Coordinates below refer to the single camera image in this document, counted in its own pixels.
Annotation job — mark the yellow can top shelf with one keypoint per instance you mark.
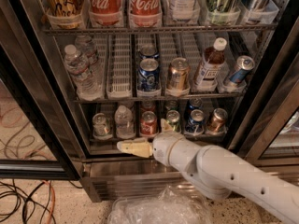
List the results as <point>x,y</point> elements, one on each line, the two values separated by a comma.
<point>65,12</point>

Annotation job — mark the blue can middle rear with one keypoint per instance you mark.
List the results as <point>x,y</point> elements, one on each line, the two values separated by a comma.
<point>148,51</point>

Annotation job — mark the coca-cola can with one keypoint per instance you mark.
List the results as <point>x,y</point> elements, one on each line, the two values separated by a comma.
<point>144,13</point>
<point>105,12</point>

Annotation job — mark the blue can bottom front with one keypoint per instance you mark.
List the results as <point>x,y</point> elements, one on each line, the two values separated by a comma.
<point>195,123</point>

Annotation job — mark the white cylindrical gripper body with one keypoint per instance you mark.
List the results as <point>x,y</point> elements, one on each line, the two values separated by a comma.
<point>163,149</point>

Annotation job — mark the slim blue silver can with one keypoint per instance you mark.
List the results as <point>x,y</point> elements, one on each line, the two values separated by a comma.
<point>244,64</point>

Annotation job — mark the blue can middle front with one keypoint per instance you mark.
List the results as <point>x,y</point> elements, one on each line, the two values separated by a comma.
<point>148,75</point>

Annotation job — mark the copper can shelf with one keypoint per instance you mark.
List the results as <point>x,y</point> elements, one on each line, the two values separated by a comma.
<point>177,77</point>
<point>216,122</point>

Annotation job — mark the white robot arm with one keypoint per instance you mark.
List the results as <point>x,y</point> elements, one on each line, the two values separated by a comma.
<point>217,172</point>

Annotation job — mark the red cola can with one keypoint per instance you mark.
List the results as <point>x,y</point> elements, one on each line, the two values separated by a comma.
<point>148,106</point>
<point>149,124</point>

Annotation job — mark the green can top shelf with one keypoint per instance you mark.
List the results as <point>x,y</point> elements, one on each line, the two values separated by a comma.
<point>221,11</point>

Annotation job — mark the green can rear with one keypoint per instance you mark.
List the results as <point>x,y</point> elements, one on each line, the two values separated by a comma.
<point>170,105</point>

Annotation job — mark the front water bottle middle shelf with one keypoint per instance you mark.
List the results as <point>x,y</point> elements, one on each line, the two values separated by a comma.
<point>78,67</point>

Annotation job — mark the left coca-cola can top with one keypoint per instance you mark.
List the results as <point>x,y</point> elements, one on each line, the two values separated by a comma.
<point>105,12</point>

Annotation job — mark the blue can bottom rear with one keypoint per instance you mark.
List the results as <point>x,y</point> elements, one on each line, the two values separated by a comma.
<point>195,103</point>

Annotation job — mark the tea bottle white cap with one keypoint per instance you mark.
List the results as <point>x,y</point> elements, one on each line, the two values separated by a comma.
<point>210,65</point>

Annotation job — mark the silver can bottom shelf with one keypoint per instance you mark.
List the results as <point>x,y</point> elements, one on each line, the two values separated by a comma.
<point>101,127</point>

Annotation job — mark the red cola can front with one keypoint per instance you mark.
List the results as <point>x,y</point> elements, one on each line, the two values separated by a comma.
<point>149,124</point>

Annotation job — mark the red cola can rear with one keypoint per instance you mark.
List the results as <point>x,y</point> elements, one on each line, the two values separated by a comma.
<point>148,106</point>

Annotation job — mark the blue silver can top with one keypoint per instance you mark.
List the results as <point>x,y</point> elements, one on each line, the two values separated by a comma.
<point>254,10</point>

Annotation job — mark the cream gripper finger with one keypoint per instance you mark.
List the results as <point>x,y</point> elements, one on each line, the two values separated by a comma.
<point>165,126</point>
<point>139,147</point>

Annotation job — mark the copper can middle shelf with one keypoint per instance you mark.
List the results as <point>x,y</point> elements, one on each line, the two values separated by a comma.
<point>177,77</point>

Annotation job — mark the glass fridge door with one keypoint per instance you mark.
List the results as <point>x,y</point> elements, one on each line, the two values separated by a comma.
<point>270,101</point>
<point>40,133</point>

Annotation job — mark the copper can bottom shelf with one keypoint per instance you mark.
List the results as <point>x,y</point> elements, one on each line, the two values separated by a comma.
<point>216,122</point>

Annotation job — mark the white label bottle top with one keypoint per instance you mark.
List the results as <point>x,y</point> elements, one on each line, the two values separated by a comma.
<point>181,10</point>

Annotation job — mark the rear water bottle middle shelf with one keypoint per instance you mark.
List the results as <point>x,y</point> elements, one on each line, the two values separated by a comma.
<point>86,44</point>

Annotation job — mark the right coca-cola can top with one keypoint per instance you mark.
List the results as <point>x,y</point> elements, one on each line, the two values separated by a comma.
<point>144,13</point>

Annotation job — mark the right glass fridge door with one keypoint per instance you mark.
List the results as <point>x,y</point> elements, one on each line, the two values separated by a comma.
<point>270,101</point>

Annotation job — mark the green can front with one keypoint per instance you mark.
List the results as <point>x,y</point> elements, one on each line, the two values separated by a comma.
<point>173,118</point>

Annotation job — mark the stainless fridge base grille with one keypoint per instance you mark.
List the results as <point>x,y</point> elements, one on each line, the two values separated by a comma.
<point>118,176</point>

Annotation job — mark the clear water bottle bottom shelf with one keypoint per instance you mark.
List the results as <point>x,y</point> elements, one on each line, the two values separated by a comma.
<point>124,121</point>

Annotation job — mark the left glass fridge door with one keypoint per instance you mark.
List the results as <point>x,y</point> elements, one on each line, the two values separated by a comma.
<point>40,133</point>

